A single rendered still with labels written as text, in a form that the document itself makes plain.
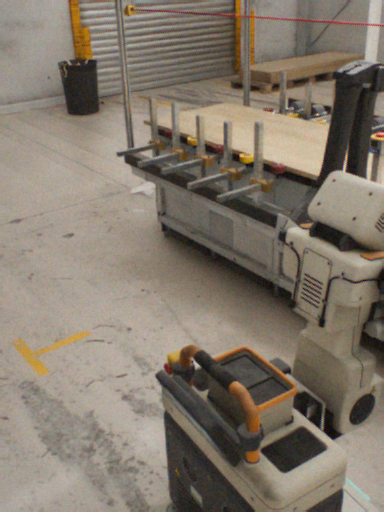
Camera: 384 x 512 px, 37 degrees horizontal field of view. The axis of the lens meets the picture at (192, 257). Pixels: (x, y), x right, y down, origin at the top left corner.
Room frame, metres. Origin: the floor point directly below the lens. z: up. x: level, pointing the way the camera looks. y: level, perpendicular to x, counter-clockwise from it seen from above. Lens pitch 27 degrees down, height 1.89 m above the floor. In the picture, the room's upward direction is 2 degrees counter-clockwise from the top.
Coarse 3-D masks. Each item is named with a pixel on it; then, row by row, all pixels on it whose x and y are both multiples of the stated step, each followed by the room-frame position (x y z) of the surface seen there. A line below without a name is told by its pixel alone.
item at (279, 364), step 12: (276, 360) 1.50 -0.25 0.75; (288, 372) 1.45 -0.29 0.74; (300, 384) 1.33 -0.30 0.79; (312, 396) 1.28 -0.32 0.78; (312, 408) 1.26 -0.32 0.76; (324, 408) 1.25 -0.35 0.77; (312, 420) 1.27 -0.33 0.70; (324, 420) 1.34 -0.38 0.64; (324, 432) 1.32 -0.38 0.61; (336, 432) 1.30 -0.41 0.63
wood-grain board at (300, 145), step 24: (144, 120) 4.15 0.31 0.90; (168, 120) 4.11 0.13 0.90; (192, 120) 4.08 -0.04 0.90; (216, 120) 4.06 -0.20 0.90; (240, 120) 4.03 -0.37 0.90; (264, 120) 4.00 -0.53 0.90; (288, 120) 3.98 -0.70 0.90; (216, 144) 3.48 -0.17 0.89; (240, 144) 3.44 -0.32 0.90; (264, 144) 3.42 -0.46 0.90; (288, 144) 3.40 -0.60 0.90; (312, 144) 3.38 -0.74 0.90; (288, 168) 2.98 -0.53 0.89; (312, 168) 2.93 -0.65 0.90
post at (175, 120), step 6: (174, 102) 3.56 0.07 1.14; (174, 108) 3.55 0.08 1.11; (174, 114) 3.55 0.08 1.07; (174, 120) 3.55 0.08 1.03; (174, 126) 3.55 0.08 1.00; (174, 132) 3.56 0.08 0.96; (174, 138) 3.56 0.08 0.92; (174, 144) 3.56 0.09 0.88; (180, 144) 3.57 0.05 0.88; (174, 162) 3.57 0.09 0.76; (180, 162) 3.57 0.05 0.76
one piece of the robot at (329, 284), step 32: (288, 256) 1.41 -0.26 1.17; (320, 256) 1.32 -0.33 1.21; (352, 256) 1.26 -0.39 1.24; (320, 288) 1.30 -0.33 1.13; (352, 288) 1.22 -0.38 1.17; (320, 320) 1.26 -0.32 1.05; (352, 320) 1.29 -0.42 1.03; (320, 352) 1.35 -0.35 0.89; (352, 352) 1.31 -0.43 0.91; (320, 384) 1.33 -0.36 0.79; (352, 384) 1.26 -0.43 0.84; (352, 416) 1.26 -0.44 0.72
